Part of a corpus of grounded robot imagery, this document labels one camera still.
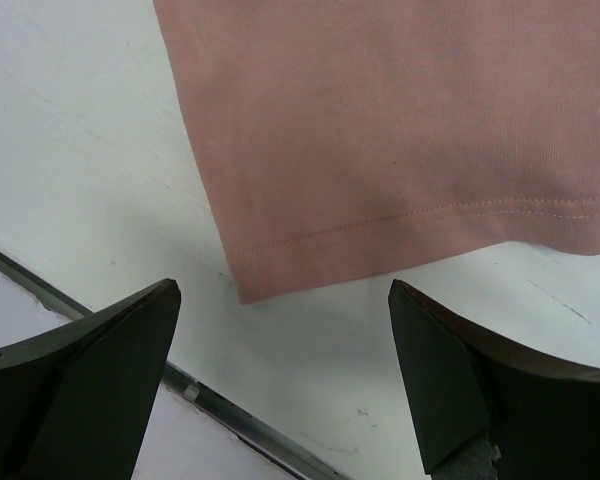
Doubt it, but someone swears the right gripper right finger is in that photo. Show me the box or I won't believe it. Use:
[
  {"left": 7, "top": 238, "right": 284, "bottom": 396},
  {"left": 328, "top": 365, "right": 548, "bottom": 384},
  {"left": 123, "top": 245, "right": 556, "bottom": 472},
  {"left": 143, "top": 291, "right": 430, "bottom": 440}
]
[{"left": 388, "top": 280, "right": 600, "bottom": 479}]

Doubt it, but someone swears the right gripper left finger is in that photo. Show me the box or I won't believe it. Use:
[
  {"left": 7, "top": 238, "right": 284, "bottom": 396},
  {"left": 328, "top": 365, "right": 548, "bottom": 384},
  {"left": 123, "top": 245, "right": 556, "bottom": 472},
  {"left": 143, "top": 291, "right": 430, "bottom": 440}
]
[{"left": 0, "top": 279, "right": 181, "bottom": 480}]

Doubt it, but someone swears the pink t shirt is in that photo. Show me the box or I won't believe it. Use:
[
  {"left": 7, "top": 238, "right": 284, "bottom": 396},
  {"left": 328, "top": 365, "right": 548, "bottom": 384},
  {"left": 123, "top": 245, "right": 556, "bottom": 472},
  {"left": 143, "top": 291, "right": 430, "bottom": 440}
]
[{"left": 155, "top": 1, "right": 600, "bottom": 303}]

